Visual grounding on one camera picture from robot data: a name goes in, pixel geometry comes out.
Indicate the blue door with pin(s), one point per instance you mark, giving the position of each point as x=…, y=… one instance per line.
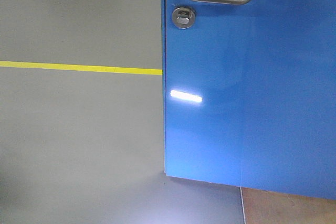
x=250, y=95

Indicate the plywood door platform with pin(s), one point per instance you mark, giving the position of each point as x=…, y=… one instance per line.
x=270, y=207

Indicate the steel thumb turn lock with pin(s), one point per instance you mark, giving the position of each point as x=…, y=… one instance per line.
x=183, y=17

